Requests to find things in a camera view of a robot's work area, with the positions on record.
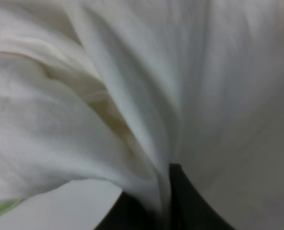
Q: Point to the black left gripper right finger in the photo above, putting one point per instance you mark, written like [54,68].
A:
[189,211]

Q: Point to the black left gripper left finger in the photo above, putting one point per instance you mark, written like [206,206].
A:
[128,214]

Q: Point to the white short sleeve shirt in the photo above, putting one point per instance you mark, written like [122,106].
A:
[99,97]

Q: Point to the light green plastic tray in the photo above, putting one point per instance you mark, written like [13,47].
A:
[8,205]

